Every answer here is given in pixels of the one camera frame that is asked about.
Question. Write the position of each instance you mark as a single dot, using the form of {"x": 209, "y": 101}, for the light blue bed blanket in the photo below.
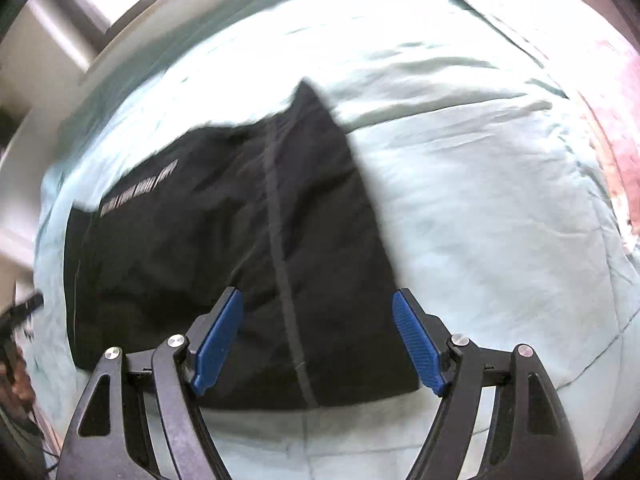
{"x": 475, "y": 200}

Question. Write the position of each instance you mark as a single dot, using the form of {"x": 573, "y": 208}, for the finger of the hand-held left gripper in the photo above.
{"x": 30, "y": 305}

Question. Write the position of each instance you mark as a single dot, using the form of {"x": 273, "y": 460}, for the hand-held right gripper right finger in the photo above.
{"x": 415, "y": 342}

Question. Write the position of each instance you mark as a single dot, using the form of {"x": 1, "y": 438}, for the black hooded jacket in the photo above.
{"x": 210, "y": 240}

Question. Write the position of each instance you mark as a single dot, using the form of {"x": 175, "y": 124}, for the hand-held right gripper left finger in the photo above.
{"x": 217, "y": 342}

